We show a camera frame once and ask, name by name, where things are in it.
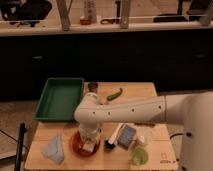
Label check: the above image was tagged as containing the brown stick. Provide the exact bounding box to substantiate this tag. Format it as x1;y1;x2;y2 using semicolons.
134;123;155;127

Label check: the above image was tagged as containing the black handled white brush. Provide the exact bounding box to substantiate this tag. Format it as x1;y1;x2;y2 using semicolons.
105;123;123;149

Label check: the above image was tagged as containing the black metal pole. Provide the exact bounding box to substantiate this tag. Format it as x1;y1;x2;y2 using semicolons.
14;123;26;171

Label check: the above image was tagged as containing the small metal cup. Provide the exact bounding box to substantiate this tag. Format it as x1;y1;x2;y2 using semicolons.
87;82;98;93

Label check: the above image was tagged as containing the red bowl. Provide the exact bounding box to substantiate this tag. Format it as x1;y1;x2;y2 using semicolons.
69;131;100;157

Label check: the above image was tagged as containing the blue sponge block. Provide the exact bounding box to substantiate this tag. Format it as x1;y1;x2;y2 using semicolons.
118;125;136;149

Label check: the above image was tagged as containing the clear plastic cup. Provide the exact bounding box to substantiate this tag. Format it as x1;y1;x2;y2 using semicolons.
136;127;153;146

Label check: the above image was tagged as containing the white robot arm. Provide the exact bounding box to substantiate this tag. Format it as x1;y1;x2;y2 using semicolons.
74;92;213;171

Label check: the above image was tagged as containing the green plastic tray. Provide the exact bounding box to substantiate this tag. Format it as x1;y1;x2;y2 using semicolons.
34;78;84;122

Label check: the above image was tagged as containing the light blue cloth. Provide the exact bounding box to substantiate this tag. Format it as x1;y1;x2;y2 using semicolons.
42;134;64;164

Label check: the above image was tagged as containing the brown felt eraser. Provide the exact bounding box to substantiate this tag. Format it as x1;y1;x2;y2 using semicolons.
83;143;95;152

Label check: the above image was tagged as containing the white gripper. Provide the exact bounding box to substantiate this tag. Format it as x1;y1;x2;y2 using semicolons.
79;124;100;144

